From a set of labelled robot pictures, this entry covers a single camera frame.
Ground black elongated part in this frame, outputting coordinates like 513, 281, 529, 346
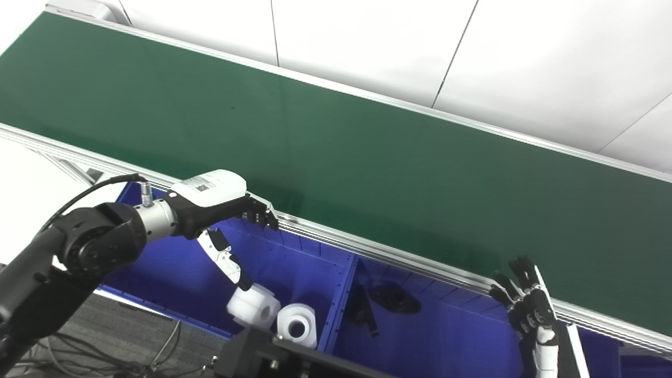
349, 286, 380, 338

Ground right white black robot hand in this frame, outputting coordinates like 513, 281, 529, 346
488, 256, 591, 378

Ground black round flange part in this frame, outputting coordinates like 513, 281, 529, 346
370, 283, 422, 315

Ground tangled floor cables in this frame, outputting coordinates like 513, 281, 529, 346
16, 320, 211, 378

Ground blue plastic bin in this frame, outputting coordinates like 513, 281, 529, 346
318, 255, 621, 378
100, 184, 359, 352
622, 353, 672, 378

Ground white round plastic part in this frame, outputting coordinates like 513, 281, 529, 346
277, 303, 319, 350
227, 283, 281, 330

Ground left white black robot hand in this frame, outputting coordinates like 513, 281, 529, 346
168, 169, 279, 292

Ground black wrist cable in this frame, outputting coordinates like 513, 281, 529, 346
39, 173, 154, 233

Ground grey conveyor end cover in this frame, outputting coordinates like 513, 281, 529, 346
45, 0, 132, 26

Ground green conveyor belt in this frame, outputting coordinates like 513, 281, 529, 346
0, 5, 672, 358
0, 12, 672, 337

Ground black robot torso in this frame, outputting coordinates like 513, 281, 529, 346
213, 328, 392, 378

